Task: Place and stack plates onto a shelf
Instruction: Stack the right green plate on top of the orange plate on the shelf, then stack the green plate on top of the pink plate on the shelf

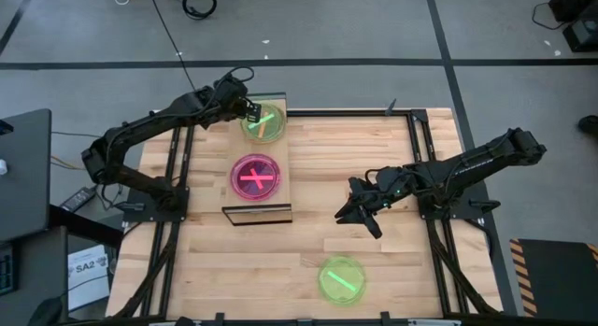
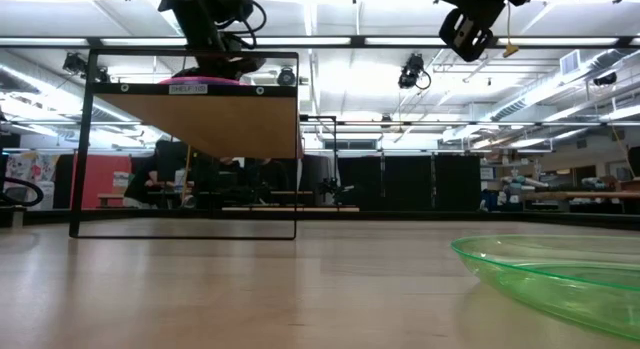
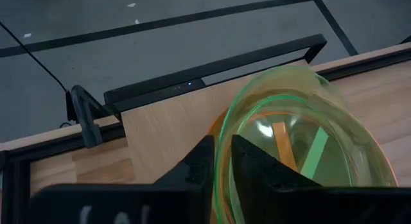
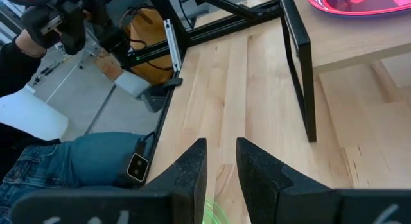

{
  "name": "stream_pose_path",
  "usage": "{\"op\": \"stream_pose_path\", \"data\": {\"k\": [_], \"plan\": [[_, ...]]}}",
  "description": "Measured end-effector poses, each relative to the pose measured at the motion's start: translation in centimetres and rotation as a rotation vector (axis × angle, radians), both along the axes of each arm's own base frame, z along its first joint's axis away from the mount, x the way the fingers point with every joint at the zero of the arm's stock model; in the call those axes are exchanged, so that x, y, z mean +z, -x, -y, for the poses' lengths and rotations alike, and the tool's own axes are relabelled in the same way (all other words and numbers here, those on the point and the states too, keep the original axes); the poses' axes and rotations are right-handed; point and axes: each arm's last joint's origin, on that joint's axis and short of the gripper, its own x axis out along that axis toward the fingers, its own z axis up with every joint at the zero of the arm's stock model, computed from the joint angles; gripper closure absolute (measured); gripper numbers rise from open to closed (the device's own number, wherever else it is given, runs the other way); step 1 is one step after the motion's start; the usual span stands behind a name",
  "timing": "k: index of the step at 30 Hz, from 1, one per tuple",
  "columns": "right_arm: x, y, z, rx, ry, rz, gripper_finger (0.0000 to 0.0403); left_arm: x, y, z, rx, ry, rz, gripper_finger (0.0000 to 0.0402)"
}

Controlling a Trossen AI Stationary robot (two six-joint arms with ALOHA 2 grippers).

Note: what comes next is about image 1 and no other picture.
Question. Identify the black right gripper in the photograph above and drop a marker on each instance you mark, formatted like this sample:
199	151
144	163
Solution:
388	188

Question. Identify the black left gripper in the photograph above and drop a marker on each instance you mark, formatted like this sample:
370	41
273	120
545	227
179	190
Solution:
229	99

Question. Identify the green translucent plastic plate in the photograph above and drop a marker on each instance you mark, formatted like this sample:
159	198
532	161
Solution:
341	279
268	130

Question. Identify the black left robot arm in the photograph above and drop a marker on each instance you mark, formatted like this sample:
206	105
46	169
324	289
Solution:
140	125

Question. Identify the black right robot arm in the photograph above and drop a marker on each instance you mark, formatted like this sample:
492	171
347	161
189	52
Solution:
467	165

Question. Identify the black power adapter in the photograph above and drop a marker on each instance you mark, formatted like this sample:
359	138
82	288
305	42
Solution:
78	199

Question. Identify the black mat with hazard stripes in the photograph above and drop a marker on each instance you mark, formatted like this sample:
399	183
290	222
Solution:
560	279

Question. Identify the white paper sign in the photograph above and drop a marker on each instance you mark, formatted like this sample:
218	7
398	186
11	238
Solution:
89	279

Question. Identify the person's foot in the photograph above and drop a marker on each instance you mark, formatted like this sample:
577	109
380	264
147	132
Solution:
588	124

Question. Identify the black equipment case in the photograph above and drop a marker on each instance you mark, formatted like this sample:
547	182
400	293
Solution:
584	32

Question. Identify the black keypad device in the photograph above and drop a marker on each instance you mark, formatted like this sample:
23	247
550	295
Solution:
7	270

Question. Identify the wooden shelf with black frame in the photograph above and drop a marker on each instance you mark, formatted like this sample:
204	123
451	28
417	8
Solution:
276	147

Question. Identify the black aluminium table frame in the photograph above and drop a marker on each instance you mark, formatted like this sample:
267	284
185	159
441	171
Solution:
327	112

